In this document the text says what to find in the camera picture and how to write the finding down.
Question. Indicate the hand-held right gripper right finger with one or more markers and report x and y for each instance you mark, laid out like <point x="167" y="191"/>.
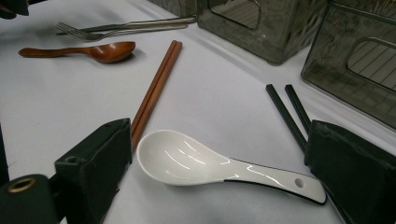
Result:
<point x="351" y="168"/>

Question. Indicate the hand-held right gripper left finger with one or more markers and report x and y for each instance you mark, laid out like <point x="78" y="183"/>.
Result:
<point x="96" y="161"/>

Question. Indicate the black chopstick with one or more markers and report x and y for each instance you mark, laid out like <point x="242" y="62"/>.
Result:
<point x="285" y="113"/>
<point x="297" y="105"/>

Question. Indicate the white plastic spoon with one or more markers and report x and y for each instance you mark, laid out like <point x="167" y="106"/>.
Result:
<point x="180" y="158"/>

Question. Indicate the brown wooden spoon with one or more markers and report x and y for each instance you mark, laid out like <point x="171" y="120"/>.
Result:
<point x="109" y="51"/>

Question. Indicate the transparent grey plastic bin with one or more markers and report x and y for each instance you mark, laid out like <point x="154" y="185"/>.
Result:
<point x="280" y="40"/>
<point x="177" y="6"/>
<point x="333" y="65"/>

